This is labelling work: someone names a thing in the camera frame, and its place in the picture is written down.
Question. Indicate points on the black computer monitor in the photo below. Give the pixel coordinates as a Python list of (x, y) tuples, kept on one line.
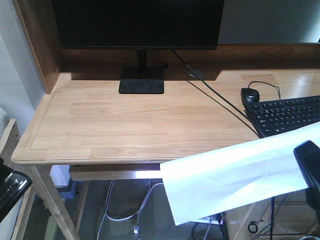
[(140, 25)]

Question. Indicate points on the black orange stapler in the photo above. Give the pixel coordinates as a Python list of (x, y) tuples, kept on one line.
[(13, 185)]

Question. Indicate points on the white paper sheet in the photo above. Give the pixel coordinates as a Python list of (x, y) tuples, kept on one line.
[(220, 180)]

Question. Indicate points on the white power strip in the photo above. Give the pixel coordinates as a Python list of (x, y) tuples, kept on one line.
[(215, 219)]

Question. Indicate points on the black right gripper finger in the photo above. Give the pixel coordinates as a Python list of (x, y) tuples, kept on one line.
[(307, 156)]

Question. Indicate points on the wooden desk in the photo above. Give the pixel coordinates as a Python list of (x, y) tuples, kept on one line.
[(83, 121)]

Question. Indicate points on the black keyboard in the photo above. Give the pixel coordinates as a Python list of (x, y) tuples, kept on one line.
[(280, 116)]

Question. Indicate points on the black computer mouse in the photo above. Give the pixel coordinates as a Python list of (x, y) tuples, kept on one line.
[(249, 95)]

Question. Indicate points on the grey desk cable grommet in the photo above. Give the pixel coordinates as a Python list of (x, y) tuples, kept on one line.
[(195, 73)]

